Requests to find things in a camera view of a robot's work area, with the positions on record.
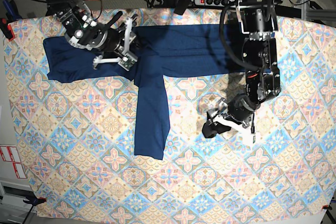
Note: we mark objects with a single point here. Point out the orange corner clamp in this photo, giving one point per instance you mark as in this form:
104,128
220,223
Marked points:
34,201
327,207

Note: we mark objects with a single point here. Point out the black red table clamp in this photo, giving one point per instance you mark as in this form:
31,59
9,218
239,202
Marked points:
12,15

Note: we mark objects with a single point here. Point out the orange corner clamp right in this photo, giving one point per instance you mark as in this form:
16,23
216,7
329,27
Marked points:
327,207

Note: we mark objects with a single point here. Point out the blue long-sleeve T-shirt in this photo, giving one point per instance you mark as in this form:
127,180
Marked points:
181,51

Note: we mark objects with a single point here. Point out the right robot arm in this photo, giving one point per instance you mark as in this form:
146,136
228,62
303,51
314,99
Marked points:
84,31

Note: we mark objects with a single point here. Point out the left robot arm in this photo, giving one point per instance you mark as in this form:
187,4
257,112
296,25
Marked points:
258,21

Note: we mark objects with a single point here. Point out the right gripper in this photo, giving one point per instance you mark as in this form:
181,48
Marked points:
117,41

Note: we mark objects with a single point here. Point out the red white labels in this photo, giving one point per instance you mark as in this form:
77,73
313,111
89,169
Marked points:
11,165

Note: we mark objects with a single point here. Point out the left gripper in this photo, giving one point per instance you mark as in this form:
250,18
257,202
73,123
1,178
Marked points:
237,114

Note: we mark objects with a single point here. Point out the patterned tile tablecloth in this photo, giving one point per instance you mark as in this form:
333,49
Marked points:
75,140

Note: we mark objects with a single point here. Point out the white power strip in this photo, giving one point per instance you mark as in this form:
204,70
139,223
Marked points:
212,3

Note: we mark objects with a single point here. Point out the orange corner clamp left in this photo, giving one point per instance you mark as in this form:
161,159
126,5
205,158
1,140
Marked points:
34,201

